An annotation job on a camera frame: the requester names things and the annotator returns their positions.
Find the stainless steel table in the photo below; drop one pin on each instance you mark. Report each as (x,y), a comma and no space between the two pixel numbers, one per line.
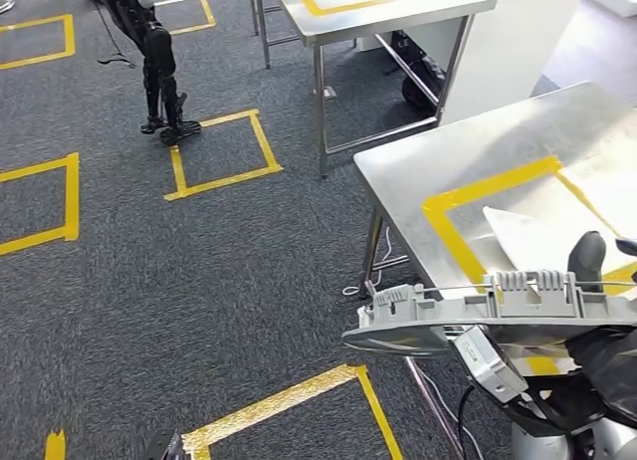
(423,12)

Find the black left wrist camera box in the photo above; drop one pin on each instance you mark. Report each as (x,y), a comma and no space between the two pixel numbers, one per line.
(164,447)

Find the white plastic shell part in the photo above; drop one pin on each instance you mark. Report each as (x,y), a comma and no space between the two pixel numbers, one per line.
(537,239)

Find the stainless steel workbench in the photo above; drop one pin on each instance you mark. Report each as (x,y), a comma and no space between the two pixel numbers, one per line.
(447,147)

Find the white cabinet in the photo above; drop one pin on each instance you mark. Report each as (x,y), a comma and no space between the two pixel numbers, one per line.
(512,54)

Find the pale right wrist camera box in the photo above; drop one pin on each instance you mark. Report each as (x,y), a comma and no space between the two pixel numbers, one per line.
(490,365)

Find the black wheeled case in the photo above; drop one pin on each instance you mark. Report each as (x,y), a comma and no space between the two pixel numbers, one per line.
(418,81)

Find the grey plastic wheel hubcap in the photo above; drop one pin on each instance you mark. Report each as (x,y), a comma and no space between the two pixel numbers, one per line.
(497,312)

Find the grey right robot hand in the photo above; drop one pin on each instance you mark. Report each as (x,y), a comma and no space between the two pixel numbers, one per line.
(612,371)

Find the black humanoid robot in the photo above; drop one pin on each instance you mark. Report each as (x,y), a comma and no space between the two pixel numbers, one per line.
(159,54)

